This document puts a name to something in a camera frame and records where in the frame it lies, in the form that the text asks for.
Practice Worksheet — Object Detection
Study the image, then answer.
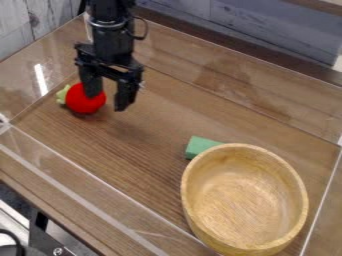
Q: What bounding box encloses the black cable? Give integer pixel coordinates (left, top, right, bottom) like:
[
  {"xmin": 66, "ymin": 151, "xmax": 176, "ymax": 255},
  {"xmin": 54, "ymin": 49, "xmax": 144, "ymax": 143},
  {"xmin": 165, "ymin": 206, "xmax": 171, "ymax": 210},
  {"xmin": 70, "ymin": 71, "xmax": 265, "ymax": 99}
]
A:
[{"xmin": 0, "ymin": 229, "xmax": 26, "ymax": 256}]

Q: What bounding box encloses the red plush strawberry toy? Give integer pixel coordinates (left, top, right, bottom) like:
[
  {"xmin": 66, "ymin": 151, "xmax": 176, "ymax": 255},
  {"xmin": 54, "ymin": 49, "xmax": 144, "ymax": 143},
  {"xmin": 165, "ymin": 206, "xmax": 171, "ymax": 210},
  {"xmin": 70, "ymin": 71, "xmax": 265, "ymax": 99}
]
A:
[{"xmin": 56, "ymin": 83, "xmax": 106, "ymax": 114}]

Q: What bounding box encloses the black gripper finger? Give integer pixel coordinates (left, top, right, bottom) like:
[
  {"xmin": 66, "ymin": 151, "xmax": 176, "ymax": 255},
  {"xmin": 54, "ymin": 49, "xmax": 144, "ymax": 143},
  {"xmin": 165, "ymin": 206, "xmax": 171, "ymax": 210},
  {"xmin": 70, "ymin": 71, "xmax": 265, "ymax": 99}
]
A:
[
  {"xmin": 113, "ymin": 80, "xmax": 139, "ymax": 112},
  {"xmin": 78, "ymin": 66, "xmax": 102, "ymax": 98}
]

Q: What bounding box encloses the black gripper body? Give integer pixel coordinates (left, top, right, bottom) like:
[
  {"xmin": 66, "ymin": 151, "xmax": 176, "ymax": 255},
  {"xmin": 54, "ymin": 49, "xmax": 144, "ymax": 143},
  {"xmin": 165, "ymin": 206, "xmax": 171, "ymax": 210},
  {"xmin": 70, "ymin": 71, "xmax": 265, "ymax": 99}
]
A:
[{"xmin": 74, "ymin": 42, "xmax": 144, "ymax": 84}]

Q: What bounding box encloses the green foam block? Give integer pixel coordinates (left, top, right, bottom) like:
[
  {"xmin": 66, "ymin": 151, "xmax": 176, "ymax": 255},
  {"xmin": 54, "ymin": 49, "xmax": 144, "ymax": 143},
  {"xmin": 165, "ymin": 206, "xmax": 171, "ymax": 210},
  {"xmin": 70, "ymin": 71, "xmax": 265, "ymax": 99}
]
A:
[{"xmin": 184, "ymin": 136, "xmax": 221, "ymax": 160}]

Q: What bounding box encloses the wooden oval bowl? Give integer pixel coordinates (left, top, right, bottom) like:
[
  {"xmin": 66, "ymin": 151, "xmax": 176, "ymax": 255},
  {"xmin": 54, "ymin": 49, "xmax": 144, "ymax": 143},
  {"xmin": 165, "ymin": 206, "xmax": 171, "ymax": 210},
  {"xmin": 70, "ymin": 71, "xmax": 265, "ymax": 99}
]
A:
[{"xmin": 180, "ymin": 143, "xmax": 310, "ymax": 256}]

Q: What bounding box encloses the clear acrylic tray wall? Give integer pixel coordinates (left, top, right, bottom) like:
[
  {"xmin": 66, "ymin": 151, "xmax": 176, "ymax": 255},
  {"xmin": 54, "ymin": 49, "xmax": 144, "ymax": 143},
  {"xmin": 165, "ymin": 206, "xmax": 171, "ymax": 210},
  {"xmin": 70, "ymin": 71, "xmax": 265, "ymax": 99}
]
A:
[{"xmin": 0, "ymin": 15, "xmax": 342, "ymax": 256}]

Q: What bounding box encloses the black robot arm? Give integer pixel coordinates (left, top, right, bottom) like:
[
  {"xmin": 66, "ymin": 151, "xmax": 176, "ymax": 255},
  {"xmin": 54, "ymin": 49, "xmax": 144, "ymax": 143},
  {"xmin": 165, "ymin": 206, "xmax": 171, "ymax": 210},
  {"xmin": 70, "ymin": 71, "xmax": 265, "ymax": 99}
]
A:
[{"xmin": 74, "ymin": 0, "xmax": 148, "ymax": 112}]

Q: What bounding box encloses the black metal table leg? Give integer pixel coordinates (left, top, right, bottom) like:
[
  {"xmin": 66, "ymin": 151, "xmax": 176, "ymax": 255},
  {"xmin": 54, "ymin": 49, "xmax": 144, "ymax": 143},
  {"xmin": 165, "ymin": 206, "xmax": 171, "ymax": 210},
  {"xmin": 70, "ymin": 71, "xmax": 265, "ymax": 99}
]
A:
[{"xmin": 28, "ymin": 210, "xmax": 76, "ymax": 256}]

